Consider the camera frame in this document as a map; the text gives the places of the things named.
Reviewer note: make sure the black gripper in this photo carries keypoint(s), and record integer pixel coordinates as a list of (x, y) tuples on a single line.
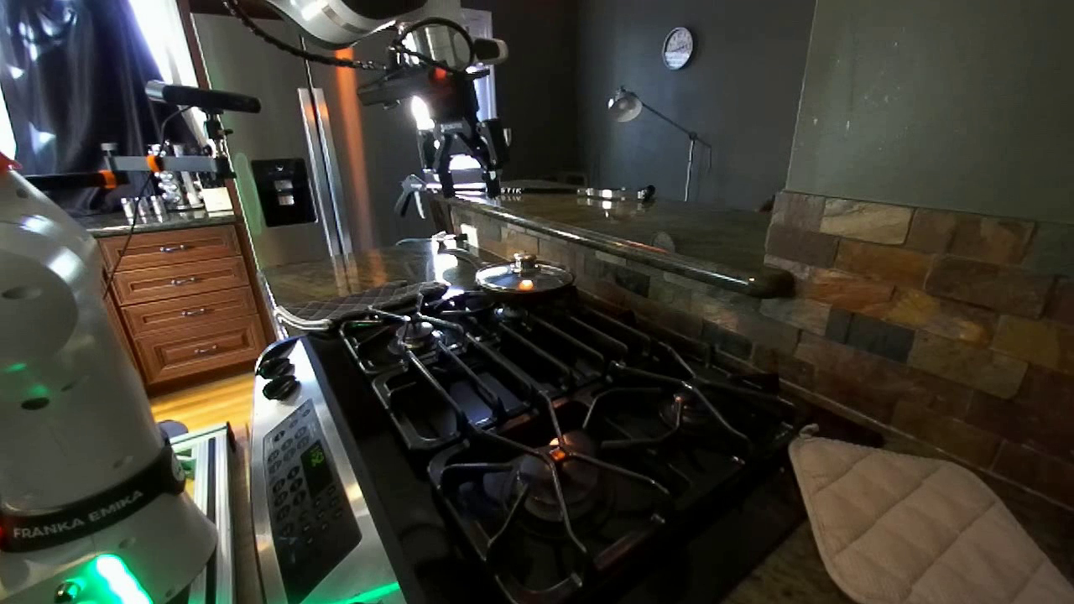
[(462, 94)]

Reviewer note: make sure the glass lid with steel knob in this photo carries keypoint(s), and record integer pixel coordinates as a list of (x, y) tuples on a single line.
[(523, 275)]

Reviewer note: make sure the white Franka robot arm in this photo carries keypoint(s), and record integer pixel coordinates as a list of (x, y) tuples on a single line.
[(69, 335)]

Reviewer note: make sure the dark frying pan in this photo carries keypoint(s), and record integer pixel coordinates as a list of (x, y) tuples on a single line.
[(530, 301)]

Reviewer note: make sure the stainless steel refrigerator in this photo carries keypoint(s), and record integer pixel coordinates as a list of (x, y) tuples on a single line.
[(382, 169)]

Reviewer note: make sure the silver desk lamp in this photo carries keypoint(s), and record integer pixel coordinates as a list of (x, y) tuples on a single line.
[(624, 105)]

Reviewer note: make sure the black stove knob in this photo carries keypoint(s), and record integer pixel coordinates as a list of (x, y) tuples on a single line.
[(275, 355), (279, 386)]

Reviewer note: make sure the black gas stove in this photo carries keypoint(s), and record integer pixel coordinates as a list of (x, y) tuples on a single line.
[(539, 448)]

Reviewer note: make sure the wooden drawer cabinet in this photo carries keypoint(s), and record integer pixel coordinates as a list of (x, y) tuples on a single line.
[(185, 295)]

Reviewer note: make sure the white quilted pot holder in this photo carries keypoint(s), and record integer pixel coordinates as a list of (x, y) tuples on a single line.
[(919, 523)]

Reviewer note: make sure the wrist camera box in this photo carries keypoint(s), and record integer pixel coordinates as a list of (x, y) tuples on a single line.
[(389, 79)]

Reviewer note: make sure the dark wall switch plate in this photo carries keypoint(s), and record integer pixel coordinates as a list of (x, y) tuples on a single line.
[(284, 188)]

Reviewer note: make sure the round wall clock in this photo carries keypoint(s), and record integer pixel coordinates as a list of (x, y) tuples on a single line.
[(680, 47)]

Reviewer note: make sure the black stereo camera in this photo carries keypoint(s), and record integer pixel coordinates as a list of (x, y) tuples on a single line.
[(204, 99)]

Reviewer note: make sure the camera mount arm with orange clamp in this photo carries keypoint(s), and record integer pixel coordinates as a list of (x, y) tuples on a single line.
[(156, 161)]

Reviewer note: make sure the metal mounting frame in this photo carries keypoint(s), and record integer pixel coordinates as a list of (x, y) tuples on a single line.
[(207, 503)]

